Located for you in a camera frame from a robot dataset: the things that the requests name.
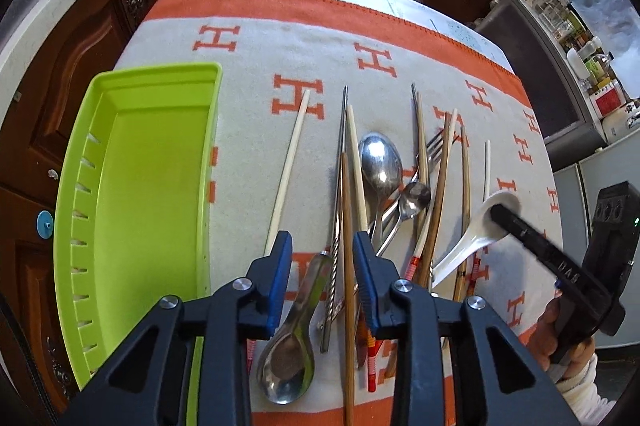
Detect pale chopstick red end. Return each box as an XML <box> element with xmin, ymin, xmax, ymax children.
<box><xmin>407</xmin><ymin>108</ymin><xmax>458</xmax><ymax>288</ymax></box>

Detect brown wooden chopstick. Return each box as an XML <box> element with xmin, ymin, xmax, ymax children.
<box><xmin>341</xmin><ymin>152</ymin><xmax>356</xmax><ymax>426</ymax></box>

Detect right hand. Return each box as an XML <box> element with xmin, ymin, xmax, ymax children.
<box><xmin>527</xmin><ymin>298</ymin><xmax>596</xmax><ymax>378</ymax></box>

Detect orange white H-pattern cloth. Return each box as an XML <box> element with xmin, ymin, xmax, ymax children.
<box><xmin>114</xmin><ymin>0</ymin><xmax>564</xmax><ymax>426</ymax></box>

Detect red label canister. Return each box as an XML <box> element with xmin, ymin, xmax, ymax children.
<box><xmin>589</xmin><ymin>80</ymin><xmax>626</xmax><ymax>119</ymax></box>

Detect white ceramic soup spoon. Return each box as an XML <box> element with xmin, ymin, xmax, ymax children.
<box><xmin>432</xmin><ymin>190</ymin><xmax>521</xmax><ymax>287</ymax></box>

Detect large steel spoon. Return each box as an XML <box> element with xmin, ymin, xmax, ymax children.
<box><xmin>359</xmin><ymin>132</ymin><xmax>402</xmax><ymax>249</ymax></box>

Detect thin white chopstick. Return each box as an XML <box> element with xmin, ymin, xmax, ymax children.
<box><xmin>483</xmin><ymin>140</ymin><xmax>491</xmax><ymax>201</ymax></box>

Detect pale wooden chopstick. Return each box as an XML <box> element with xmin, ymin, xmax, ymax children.
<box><xmin>264</xmin><ymin>89</ymin><xmax>310</xmax><ymax>256</ymax></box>

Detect dark brown chopstick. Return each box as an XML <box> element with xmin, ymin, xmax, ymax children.
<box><xmin>454</xmin><ymin>126</ymin><xmax>471</xmax><ymax>301</ymax></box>

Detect steel soup spoon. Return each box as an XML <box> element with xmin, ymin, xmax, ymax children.
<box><xmin>256</xmin><ymin>250</ymin><xmax>332</xmax><ymax>406</ymax></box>

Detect blue round cabinet knob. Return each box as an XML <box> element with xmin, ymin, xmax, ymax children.
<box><xmin>36</xmin><ymin>210</ymin><xmax>53</xmax><ymax>239</ymax></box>

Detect brown chopstick striped end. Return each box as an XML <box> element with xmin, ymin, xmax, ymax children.
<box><xmin>410</xmin><ymin>83</ymin><xmax>433</xmax><ymax>237</ymax></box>

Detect small steel spoon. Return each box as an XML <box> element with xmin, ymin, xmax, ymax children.
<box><xmin>376</xmin><ymin>181</ymin><xmax>431</xmax><ymax>256</ymax></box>

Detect green plastic utensil tray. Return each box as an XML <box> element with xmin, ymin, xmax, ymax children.
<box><xmin>53</xmin><ymin>62</ymin><xmax>224</xmax><ymax>389</ymax></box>

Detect steel fork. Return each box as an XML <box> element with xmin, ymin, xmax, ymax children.
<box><xmin>382</xmin><ymin>129</ymin><xmax>444</xmax><ymax>241</ymax></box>

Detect steel twisted chopstick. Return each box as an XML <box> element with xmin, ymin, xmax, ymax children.
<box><xmin>320</xmin><ymin>86</ymin><xmax>348</xmax><ymax>354</ymax></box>

